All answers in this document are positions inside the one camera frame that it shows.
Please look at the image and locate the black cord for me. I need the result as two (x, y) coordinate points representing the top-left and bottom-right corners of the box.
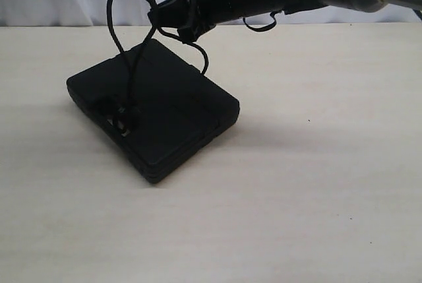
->
(94, 0), (209, 137)

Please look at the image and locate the black plastic carry case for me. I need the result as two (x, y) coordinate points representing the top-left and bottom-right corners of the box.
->
(66, 39), (240, 184)

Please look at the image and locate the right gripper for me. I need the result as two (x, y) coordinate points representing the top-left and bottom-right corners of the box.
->
(148, 0), (237, 42)

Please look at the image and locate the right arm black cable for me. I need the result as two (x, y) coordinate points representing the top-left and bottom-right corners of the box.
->
(242, 11), (284, 32)

